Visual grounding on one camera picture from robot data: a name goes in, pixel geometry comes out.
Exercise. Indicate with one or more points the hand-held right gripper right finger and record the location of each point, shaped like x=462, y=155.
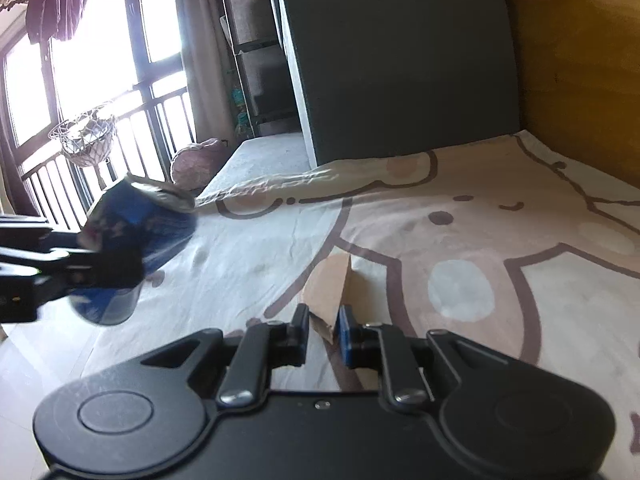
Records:
x=346, y=335

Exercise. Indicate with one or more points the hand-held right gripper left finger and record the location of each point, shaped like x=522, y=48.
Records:
x=304, y=335

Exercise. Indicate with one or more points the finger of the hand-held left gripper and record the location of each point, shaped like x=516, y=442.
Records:
x=100, y=272
x=30, y=230

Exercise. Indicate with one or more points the brown cardboard piece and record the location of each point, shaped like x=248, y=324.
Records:
x=330, y=285

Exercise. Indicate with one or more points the crushed blue can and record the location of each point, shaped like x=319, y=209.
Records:
x=165, y=230

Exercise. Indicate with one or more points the dark brown curtain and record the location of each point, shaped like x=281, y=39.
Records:
x=15, y=175

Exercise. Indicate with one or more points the hanging net basket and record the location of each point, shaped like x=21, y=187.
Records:
x=85, y=137

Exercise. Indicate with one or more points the pink bag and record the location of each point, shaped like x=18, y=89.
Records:
x=197, y=162

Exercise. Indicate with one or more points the black balcony railing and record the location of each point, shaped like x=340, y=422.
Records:
x=150, y=125

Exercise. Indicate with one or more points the bear printed blanket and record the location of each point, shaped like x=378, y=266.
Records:
x=475, y=210

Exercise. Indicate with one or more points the grey bed mattress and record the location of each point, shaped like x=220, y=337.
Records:
x=260, y=160

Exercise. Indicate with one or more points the large clear water bottle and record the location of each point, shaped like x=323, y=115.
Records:
x=241, y=110

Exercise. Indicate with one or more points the dark red hanging garment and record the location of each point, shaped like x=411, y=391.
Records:
x=57, y=0

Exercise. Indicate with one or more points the beige curtain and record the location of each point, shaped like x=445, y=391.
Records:
x=205, y=60

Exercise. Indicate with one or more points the grey storage box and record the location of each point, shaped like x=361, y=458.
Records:
x=400, y=60

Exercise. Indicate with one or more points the black shelf unit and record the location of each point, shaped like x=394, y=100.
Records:
x=255, y=35

